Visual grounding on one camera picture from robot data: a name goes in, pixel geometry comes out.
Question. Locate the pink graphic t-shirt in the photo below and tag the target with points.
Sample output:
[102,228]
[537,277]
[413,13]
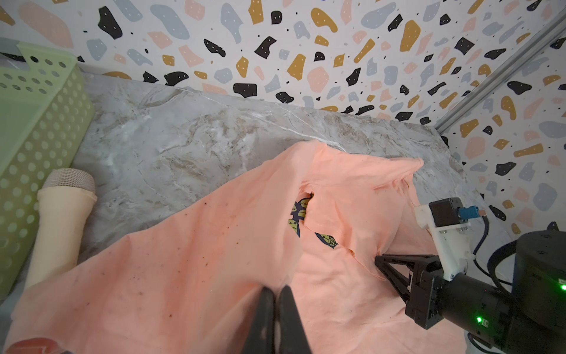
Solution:
[313,218]

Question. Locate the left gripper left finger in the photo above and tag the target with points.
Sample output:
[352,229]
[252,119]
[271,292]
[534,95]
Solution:
[261,337]

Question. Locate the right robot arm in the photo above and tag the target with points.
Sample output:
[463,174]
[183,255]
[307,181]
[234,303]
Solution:
[530,318]

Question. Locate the green plastic basket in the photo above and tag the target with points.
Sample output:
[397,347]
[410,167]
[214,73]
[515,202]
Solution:
[45,113]

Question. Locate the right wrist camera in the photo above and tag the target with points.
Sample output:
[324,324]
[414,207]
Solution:
[447,221]

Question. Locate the folded red t-shirt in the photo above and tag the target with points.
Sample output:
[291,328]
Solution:
[35,346]

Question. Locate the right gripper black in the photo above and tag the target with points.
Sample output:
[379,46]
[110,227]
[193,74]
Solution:
[426,281]

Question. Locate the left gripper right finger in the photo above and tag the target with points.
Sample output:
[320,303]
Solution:
[290,332]

